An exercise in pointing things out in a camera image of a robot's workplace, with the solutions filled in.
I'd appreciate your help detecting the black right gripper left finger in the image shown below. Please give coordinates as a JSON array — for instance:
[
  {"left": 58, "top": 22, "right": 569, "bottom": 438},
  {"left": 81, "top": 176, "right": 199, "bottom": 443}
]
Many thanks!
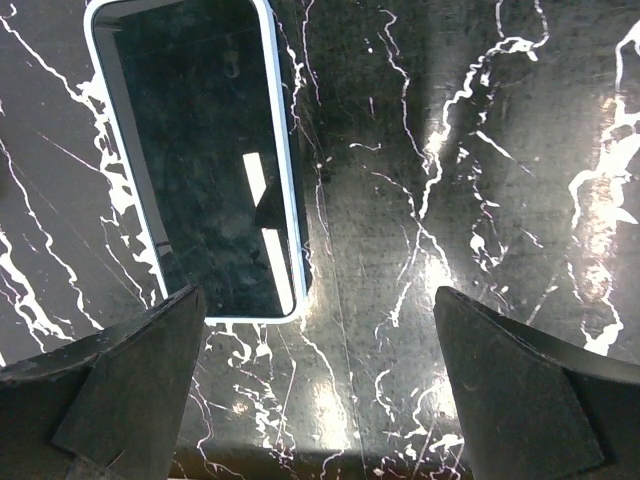
[{"left": 1, "top": 286, "right": 206, "bottom": 479}]

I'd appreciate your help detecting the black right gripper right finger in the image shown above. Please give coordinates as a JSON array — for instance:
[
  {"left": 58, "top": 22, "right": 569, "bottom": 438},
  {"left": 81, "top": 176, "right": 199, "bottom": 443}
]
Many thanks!
[{"left": 434, "top": 286, "right": 639, "bottom": 479}]

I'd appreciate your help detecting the phone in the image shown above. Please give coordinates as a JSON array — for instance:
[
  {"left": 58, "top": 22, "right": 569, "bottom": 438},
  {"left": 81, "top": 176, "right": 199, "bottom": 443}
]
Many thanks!
[{"left": 84, "top": 1, "right": 307, "bottom": 324}]

